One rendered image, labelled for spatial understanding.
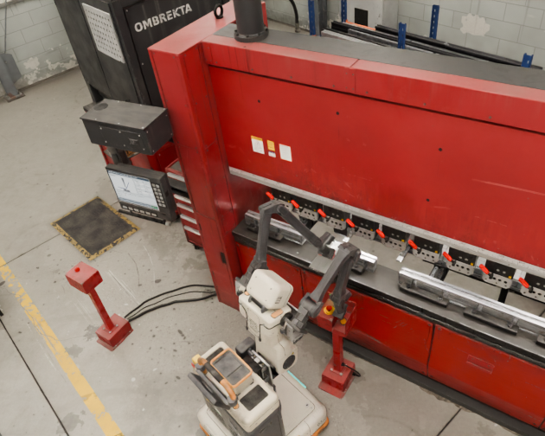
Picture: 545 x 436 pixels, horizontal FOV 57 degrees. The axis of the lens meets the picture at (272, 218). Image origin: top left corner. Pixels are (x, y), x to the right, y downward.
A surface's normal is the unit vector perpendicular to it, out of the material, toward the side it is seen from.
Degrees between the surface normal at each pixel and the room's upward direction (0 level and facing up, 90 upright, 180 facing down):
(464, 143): 90
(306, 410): 0
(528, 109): 90
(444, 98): 90
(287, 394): 0
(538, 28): 90
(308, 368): 0
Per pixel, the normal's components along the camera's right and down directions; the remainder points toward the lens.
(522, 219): -0.55, 0.59
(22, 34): 0.66, 0.44
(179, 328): -0.11, -0.75
